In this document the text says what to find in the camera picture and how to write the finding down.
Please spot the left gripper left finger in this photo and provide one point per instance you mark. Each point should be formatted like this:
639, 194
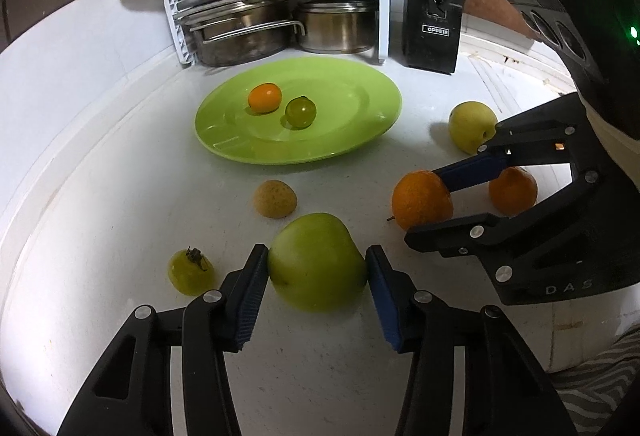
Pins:
128, 390

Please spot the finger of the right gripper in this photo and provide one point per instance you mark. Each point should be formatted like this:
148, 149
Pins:
455, 237
472, 171

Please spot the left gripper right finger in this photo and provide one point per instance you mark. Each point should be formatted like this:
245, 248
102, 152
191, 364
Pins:
471, 372

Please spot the large orange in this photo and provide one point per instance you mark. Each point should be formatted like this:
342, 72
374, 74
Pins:
420, 198

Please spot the small green persimmon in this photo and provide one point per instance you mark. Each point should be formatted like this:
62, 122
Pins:
191, 273

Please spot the large green apple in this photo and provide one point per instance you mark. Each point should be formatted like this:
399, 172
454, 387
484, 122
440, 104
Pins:
315, 266

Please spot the tan round fruit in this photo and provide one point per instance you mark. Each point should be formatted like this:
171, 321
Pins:
274, 199

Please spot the yellow apple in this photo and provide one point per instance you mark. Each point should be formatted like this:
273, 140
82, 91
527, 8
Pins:
470, 125

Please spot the green plate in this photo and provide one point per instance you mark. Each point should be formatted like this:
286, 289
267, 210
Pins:
355, 104

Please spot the small green fruit on plate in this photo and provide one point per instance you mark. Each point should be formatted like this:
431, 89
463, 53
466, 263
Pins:
300, 112

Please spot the black knife block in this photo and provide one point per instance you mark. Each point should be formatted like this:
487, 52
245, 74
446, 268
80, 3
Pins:
430, 34

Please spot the steel pot right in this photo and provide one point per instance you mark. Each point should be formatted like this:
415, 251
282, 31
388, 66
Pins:
337, 26

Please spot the small orange on plate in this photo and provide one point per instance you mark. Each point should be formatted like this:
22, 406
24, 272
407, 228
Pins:
264, 98

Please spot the steel pot with handle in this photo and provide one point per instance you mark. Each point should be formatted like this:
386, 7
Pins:
241, 32

